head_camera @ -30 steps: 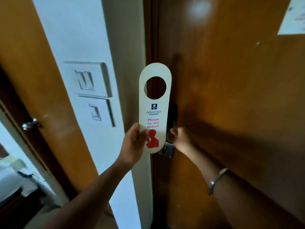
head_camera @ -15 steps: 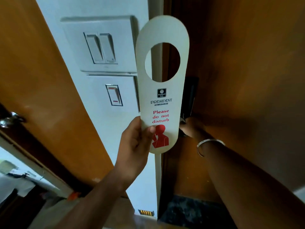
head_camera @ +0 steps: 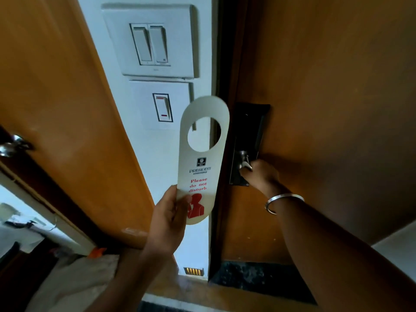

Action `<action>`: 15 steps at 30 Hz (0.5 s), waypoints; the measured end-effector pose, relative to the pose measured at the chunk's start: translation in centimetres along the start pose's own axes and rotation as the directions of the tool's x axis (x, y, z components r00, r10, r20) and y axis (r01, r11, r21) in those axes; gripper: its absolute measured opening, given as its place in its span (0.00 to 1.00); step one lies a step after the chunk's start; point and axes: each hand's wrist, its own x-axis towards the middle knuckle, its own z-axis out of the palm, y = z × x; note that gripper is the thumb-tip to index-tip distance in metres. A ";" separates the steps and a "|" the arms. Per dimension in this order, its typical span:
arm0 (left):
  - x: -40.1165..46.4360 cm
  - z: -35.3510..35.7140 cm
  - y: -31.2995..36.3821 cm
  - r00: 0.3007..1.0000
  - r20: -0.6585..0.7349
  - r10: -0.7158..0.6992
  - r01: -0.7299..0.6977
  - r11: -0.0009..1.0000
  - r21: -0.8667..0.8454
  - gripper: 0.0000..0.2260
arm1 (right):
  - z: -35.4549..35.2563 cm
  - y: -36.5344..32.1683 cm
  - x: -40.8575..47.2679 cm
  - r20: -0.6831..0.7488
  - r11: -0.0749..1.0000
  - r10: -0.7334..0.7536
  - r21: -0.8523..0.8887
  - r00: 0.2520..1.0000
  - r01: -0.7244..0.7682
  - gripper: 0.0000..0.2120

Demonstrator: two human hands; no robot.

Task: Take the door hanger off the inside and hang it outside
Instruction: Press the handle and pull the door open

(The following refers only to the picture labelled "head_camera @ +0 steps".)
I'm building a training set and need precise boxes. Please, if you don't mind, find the person's right hand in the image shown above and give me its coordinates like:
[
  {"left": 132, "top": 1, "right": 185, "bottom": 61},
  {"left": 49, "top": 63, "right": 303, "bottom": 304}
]
[{"left": 239, "top": 159, "right": 282, "bottom": 199}]

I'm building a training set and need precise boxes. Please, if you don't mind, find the person's left hand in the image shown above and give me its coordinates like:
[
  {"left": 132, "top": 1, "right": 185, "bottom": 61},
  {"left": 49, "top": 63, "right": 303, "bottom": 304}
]
[{"left": 145, "top": 185, "right": 192, "bottom": 257}]

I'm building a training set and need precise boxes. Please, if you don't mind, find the silver door lever handle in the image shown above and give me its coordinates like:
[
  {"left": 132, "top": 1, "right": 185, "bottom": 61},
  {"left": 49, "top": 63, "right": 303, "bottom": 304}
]
[{"left": 238, "top": 151, "right": 253, "bottom": 171}]

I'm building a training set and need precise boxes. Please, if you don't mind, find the white door hanger sign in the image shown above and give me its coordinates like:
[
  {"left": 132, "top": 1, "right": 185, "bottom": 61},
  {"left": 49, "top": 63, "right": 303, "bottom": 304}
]
[{"left": 176, "top": 96, "right": 230, "bottom": 225}]

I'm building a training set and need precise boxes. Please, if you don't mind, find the person's right forearm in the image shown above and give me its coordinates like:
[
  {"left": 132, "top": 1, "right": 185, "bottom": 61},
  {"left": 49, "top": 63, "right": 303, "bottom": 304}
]
[{"left": 266, "top": 194, "right": 416, "bottom": 312}]

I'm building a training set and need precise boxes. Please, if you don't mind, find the person's left forearm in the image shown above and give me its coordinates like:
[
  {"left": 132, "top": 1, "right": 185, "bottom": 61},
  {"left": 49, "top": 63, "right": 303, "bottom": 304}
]
[{"left": 85, "top": 247, "right": 178, "bottom": 312}]

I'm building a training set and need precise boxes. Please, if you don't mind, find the silver bangle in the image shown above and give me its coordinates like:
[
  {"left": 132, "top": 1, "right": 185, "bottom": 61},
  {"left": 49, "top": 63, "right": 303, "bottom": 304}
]
[{"left": 265, "top": 193, "right": 305, "bottom": 215}]

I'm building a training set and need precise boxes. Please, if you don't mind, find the black door lock plate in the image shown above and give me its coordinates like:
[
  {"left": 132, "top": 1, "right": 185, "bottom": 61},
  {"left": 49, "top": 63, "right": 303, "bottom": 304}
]
[{"left": 229, "top": 102, "right": 271, "bottom": 187}]

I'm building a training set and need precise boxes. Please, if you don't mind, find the wooden door with lock plate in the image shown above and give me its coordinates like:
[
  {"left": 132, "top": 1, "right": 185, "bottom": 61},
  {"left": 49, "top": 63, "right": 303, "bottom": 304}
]
[{"left": 221, "top": 0, "right": 416, "bottom": 265}]

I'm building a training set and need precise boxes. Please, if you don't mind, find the white cloth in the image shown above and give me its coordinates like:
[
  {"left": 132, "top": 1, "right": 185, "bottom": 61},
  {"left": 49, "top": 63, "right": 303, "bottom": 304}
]
[{"left": 25, "top": 255, "right": 120, "bottom": 312}]

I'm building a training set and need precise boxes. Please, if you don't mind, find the wooden door with round knob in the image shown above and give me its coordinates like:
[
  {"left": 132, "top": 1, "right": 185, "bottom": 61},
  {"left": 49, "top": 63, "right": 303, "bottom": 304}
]
[{"left": 0, "top": 0, "right": 155, "bottom": 250}]

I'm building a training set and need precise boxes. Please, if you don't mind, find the silver round door knob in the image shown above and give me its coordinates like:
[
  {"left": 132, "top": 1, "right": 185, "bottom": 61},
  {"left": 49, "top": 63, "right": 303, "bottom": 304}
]
[{"left": 0, "top": 134, "right": 34, "bottom": 158}]

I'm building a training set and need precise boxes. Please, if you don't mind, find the white single switch plate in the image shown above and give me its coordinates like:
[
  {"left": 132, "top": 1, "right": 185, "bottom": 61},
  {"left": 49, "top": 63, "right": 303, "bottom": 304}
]
[{"left": 129, "top": 80, "right": 193, "bottom": 131}]

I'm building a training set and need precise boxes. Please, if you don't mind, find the dark wooden door frame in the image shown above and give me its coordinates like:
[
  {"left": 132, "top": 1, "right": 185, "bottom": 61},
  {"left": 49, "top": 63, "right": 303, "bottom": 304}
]
[{"left": 208, "top": 0, "right": 242, "bottom": 280}]

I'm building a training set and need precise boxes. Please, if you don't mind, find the white door frame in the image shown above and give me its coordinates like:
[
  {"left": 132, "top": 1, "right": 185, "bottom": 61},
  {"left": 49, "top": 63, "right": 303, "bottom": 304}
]
[{"left": 0, "top": 171, "right": 97, "bottom": 256}]

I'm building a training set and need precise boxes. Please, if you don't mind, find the white double switch plate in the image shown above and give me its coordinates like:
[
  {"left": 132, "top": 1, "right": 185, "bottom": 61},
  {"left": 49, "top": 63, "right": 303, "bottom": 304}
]
[{"left": 101, "top": 3, "right": 196, "bottom": 79}]

